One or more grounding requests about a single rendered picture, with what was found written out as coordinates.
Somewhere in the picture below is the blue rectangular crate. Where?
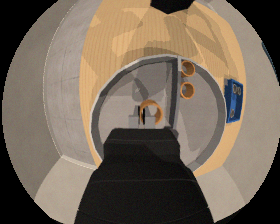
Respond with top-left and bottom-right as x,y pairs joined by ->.
224,78 -> 243,123

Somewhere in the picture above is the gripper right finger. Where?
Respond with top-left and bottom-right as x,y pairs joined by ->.
143,106 -> 156,129

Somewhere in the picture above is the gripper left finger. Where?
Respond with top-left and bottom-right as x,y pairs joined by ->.
128,105 -> 140,129

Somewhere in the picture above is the bronze bushing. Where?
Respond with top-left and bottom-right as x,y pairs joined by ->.
180,82 -> 195,99
181,60 -> 195,78
140,100 -> 163,125

